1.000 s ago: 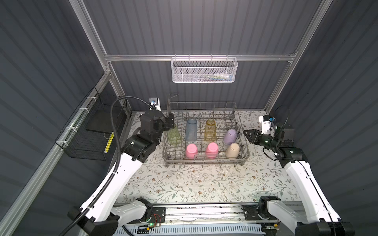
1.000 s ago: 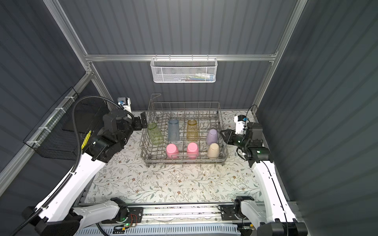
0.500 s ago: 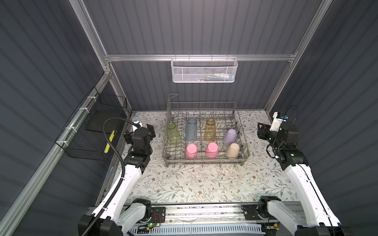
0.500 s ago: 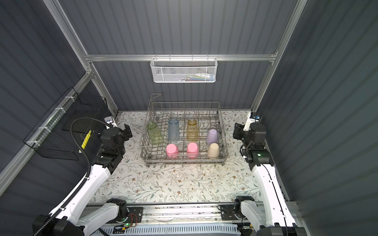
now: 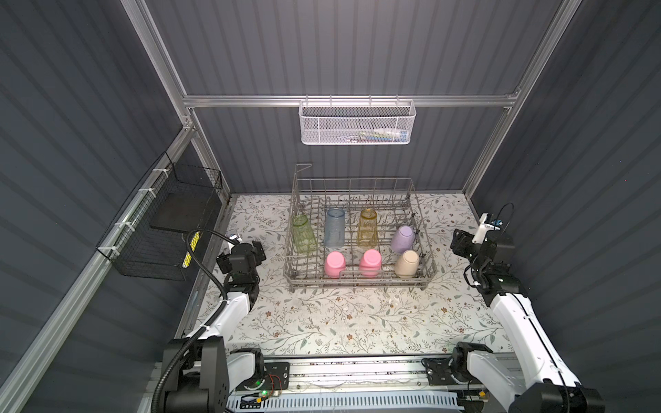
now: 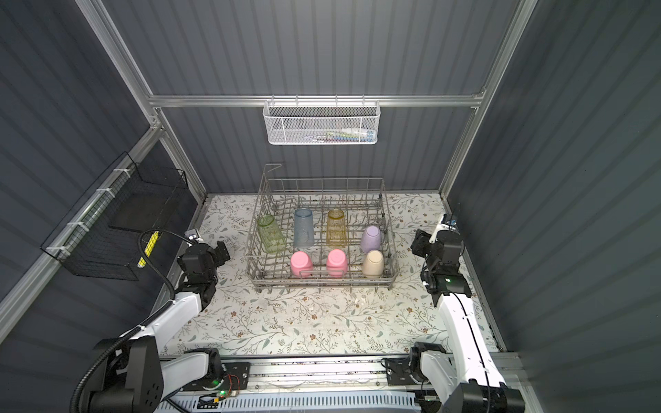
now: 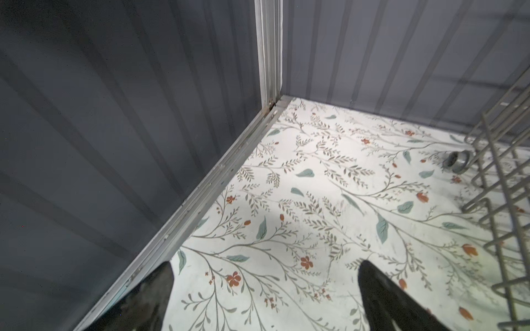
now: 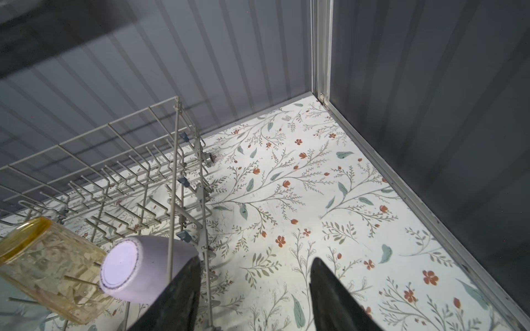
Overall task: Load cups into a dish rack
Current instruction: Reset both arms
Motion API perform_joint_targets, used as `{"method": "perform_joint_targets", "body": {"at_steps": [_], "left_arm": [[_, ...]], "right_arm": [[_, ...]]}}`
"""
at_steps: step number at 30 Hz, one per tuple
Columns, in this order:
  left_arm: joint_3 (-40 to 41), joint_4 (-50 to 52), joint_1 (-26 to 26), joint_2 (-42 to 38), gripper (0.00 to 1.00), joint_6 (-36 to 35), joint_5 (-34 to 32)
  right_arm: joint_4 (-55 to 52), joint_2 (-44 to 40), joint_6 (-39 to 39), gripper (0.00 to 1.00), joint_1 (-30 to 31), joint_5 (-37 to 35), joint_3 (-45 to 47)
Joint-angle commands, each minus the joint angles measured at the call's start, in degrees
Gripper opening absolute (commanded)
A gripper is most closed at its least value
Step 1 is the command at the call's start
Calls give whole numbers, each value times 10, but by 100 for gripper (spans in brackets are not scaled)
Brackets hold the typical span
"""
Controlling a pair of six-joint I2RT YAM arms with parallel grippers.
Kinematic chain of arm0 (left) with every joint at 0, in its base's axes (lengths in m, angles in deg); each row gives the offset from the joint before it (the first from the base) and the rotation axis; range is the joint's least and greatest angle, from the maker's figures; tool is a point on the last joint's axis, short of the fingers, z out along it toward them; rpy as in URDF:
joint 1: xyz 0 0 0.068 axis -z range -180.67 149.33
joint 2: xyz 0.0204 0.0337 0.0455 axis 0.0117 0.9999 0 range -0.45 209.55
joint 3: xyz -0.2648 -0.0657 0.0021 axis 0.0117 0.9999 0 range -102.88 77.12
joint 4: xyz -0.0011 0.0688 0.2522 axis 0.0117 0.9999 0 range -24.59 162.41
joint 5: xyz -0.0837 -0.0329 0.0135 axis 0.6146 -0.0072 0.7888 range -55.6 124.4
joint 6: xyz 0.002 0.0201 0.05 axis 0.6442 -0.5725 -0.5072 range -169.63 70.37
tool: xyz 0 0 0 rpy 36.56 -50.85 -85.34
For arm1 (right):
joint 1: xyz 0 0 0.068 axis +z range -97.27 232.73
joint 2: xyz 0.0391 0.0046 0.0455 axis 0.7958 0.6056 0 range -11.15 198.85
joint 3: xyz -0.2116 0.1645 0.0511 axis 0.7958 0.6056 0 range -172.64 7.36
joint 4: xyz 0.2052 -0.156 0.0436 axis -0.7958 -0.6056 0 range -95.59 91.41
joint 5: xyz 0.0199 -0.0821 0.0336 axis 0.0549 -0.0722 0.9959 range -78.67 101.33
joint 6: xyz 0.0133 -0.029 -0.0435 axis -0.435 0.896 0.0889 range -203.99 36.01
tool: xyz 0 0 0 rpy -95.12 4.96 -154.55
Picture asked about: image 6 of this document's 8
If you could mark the blue transparent cup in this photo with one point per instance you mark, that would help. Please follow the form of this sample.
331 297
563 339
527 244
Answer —
303 228

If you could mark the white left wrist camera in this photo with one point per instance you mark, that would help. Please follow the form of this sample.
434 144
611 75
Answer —
193 236

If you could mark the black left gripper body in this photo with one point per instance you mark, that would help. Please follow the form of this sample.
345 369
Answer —
218 252

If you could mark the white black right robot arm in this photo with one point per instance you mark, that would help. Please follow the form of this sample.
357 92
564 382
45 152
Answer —
467 381

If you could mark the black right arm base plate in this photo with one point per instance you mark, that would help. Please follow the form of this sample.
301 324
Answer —
403 371

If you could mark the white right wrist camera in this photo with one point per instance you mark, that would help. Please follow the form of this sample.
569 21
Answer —
446 223

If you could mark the pink plastic cup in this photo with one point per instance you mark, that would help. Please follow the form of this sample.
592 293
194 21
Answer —
301 264
337 264

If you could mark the floral table mat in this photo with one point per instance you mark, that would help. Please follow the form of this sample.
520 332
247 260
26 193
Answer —
337 320

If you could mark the white slotted cable duct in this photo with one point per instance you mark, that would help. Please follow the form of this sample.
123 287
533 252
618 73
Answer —
372 401

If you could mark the white mesh wall basket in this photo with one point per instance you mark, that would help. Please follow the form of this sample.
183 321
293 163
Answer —
288 124

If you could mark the green transparent cup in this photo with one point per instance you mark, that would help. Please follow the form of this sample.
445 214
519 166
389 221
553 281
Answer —
270 234

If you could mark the items in white basket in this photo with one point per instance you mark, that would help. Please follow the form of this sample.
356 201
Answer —
347 135

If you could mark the lilac plastic cup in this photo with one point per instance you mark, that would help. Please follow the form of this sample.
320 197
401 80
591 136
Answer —
371 239

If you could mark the beige plastic cup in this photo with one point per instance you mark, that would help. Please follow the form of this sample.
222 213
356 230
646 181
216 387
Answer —
374 264

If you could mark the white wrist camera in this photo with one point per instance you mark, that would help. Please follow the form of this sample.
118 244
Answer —
193 236
446 223

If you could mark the yellow transparent cup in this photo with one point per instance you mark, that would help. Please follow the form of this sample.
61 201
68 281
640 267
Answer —
336 229

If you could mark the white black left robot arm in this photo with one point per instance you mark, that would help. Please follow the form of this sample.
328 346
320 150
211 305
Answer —
128 374

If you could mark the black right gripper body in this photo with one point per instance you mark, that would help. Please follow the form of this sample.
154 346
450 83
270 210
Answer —
421 243

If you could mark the black wire wall basket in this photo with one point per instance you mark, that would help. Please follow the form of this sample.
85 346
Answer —
100 239

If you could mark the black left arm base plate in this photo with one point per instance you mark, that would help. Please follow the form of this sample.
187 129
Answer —
235 378

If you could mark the grey wire dish rack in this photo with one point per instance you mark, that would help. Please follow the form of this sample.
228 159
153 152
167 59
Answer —
320 232

